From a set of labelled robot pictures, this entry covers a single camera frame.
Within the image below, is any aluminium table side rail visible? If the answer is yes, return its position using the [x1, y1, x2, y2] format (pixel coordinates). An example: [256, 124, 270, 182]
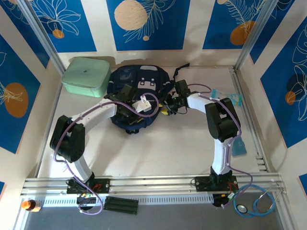
[229, 68, 269, 173]

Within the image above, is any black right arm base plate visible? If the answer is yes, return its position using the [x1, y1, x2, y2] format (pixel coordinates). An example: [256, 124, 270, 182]
[194, 176, 239, 192]

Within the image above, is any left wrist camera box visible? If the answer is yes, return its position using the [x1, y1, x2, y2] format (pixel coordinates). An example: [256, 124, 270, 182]
[119, 83, 152, 113]

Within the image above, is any black slotted duct piece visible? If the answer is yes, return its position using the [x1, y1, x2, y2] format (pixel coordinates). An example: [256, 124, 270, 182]
[104, 195, 139, 215]

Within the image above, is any blue poster with orange circle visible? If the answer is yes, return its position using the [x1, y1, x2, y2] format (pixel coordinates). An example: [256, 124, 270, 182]
[0, 33, 41, 154]
[202, 0, 272, 50]

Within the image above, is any white slotted cable duct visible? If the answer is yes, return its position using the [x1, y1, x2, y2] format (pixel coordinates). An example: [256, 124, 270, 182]
[43, 194, 214, 208]

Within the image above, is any blue stethoscope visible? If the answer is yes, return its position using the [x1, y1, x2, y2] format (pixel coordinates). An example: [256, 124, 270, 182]
[233, 183, 283, 218]

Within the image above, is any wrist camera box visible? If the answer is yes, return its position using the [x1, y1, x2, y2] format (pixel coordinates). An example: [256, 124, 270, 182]
[174, 80, 192, 96]
[119, 83, 152, 113]

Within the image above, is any small teal booklet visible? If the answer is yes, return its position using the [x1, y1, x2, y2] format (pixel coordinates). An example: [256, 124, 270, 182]
[231, 138, 248, 158]

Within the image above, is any mint green lunch box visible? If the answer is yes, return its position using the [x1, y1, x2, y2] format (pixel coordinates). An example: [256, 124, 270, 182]
[61, 57, 111, 98]

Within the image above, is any small wiring connector board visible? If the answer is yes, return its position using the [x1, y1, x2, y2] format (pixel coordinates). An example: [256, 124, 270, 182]
[76, 193, 99, 207]
[213, 191, 236, 208]

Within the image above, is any light blue wet wipes pack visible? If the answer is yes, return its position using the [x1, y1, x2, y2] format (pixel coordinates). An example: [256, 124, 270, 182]
[210, 88, 242, 106]

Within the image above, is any blue floral wall poster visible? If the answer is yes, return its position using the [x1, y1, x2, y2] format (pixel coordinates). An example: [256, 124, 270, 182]
[260, 18, 307, 149]
[28, 0, 98, 53]

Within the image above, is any blue poster with beige circle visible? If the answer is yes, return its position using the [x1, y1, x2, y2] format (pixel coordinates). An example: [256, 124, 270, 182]
[106, 0, 191, 51]

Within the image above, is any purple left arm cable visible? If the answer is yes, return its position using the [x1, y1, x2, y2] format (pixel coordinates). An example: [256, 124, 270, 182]
[53, 92, 161, 215]

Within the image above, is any orange pill bottle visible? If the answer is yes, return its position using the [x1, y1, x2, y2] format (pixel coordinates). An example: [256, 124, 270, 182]
[21, 200, 43, 213]

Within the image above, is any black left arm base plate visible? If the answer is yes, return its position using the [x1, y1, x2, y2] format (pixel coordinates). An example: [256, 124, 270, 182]
[66, 178, 111, 194]

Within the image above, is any aluminium mounting rail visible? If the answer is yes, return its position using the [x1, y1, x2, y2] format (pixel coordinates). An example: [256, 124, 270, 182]
[20, 173, 287, 196]

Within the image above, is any navy blue backpack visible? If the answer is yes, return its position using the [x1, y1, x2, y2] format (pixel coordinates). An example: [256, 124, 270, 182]
[106, 62, 190, 134]

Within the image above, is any aluminium frame post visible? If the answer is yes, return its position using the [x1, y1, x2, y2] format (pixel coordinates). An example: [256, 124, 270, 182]
[234, 0, 276, 70]
[16, 0, 67, 77]

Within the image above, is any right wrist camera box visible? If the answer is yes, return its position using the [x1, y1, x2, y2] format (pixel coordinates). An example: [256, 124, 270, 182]
[174, 80, 192, 96]

